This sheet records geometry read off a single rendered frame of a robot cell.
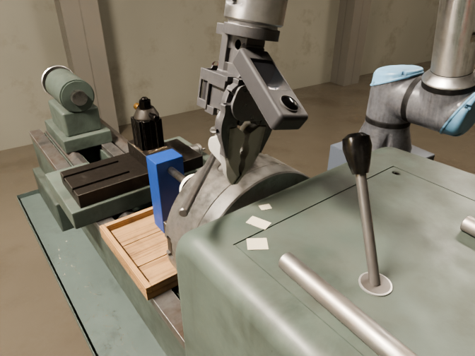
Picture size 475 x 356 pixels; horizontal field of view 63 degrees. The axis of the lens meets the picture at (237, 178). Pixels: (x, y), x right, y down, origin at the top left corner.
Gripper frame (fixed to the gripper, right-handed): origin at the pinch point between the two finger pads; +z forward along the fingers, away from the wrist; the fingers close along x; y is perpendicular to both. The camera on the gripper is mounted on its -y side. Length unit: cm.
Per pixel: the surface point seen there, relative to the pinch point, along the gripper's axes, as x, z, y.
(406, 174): -27.9, -1.2, -10.2
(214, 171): -6.8, 6.0, 14.3
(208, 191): -4.1, 8.3, 11.7
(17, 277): 5, 133, 164
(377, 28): -497, -34, 311
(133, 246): -6, 41, 44
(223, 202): -4.1, 8.3, 7.2
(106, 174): -9, 32, 72
